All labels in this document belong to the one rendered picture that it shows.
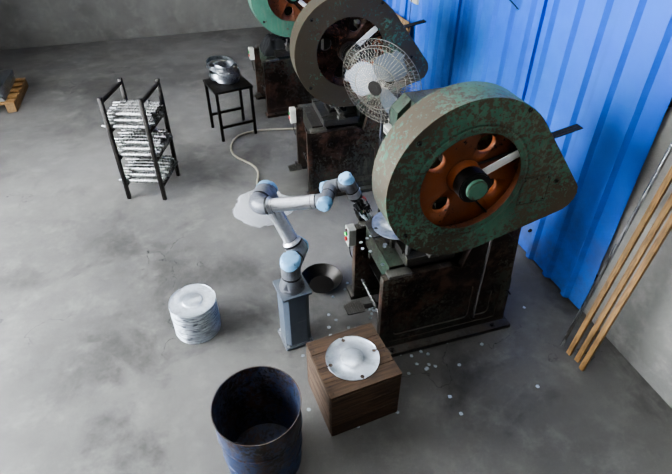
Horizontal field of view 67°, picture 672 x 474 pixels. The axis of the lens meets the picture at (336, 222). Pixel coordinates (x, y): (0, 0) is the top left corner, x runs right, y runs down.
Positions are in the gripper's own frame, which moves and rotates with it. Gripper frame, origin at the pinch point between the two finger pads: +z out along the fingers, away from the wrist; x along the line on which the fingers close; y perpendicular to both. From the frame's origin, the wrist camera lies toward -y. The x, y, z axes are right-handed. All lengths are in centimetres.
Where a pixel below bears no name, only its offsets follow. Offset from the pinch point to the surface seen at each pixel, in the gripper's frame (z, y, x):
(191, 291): 13, -42, -119
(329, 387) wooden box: 28, 63, -63
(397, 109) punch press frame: -44, -11, 42
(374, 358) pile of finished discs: 40, 54, -37
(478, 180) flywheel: -35, 55, 47
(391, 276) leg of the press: 22.1, 27.2, -6.0
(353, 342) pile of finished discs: 37, 41, -43
